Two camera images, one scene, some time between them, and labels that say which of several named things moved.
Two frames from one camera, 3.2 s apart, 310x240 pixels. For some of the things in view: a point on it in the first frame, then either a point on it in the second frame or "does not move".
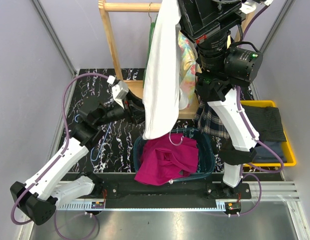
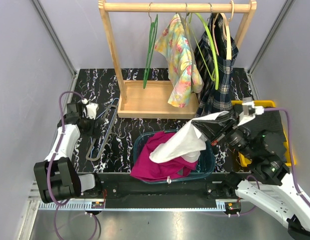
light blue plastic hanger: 103,143 does not move
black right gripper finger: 198,14 -> 212,129
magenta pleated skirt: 165,159 does not move
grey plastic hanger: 173,143 -> 107,136
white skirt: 162,88 -> 186,144
